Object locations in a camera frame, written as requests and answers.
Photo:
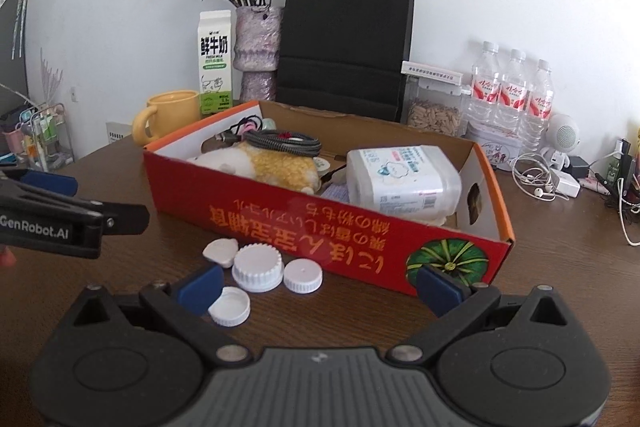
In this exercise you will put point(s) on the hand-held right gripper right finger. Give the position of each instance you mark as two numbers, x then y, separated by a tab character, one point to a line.
440	292

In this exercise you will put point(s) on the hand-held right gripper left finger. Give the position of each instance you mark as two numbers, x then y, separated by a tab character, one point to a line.
200	289

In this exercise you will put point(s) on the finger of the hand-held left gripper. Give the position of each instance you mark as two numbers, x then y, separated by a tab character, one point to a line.
125	218
50	181

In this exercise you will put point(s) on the white screw cap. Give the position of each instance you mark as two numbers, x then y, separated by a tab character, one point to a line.
229	307

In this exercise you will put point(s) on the flower-shaped white cap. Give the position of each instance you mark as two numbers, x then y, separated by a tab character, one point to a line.
220	254

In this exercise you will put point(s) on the large ribbed white lid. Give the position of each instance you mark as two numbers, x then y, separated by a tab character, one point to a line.
257	268

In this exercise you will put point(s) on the smooth white cap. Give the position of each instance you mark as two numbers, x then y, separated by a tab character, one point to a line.
303	276

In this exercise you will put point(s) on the red cardboard box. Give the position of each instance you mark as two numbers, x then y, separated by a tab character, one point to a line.
300	232

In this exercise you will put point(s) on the white wipes canister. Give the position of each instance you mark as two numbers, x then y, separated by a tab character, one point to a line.
405	182

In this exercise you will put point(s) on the yellow and white plush toy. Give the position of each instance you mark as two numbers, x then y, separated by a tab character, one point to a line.
280	169

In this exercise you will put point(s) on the translucent green plastic bag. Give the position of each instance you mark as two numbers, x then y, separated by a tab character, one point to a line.
268	123

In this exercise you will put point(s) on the person's left hand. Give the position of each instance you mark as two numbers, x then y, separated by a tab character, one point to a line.
6	258

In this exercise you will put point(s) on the white printed board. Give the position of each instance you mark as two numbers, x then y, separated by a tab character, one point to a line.
119	132

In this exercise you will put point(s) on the yellow mug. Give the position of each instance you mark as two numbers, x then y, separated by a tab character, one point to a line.
170	117

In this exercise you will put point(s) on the white earphones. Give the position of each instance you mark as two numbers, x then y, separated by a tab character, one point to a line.
535	177

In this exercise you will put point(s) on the white printed tin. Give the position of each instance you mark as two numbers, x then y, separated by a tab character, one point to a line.
492	149

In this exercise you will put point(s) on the dark door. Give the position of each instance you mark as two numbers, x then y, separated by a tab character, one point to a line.
12	32

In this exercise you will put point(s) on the white charger block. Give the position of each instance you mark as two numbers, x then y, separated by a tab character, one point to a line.
565	184

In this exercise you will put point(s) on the small round white lid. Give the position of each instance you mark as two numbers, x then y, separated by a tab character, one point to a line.
321	164

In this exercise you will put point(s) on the clear container of seeds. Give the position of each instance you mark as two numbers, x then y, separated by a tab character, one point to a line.
434	114

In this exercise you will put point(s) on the white milk carton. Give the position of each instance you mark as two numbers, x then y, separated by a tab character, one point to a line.
216	62

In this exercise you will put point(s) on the black power adapter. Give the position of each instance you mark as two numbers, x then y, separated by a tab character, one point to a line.
579	166

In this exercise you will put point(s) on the pink patterned strip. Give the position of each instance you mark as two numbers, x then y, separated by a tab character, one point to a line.
595	185

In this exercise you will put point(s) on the white robot-shaped speaker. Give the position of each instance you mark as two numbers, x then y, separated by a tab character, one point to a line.
562	137

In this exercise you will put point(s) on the clear water bottle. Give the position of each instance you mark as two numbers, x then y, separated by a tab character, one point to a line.
484	89
539	104
512	94

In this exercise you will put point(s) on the small green bottle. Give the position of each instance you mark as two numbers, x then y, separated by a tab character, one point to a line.
614	167

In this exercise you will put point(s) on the flat white box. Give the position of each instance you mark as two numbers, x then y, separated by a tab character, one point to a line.
431	72

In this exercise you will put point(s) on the purple textured vase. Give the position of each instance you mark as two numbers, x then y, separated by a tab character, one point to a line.
257	42

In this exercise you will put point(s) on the black upright device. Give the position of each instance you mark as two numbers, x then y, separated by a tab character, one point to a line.
627	172

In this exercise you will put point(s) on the black paper bag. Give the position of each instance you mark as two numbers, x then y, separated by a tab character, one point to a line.
345	37

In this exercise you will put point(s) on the white wall socket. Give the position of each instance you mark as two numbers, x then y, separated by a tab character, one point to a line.
73	94

